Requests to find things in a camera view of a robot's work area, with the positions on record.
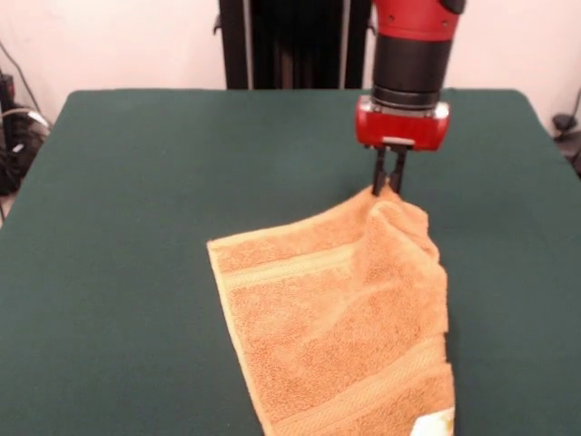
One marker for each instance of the dark green table cloth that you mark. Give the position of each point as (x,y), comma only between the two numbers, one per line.
(113,250)

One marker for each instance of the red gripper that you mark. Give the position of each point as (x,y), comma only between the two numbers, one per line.
(404,129)

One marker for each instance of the black wall power adapter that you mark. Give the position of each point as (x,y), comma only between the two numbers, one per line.
(6,91)

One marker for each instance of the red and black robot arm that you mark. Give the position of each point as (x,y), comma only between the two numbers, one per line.
(413,59)

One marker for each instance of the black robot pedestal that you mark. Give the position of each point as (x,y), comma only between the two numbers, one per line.
(295,45)

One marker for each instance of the orange terry towel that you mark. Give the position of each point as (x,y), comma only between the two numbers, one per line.
(327,327)

